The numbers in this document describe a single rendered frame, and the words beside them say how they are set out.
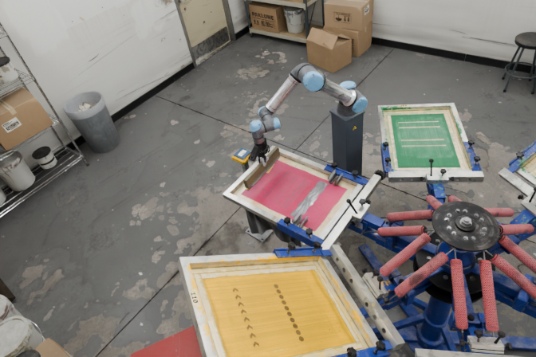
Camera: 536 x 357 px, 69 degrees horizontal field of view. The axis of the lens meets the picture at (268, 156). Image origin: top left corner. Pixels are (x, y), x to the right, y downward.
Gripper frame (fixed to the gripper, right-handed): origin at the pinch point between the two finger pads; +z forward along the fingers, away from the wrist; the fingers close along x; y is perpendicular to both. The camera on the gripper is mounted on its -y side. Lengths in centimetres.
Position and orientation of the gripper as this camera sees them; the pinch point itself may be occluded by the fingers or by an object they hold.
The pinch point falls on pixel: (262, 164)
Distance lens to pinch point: 271.1
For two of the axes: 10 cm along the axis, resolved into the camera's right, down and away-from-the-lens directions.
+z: 1.4, 7.3, 6.7
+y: 6.0, -6.0, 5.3
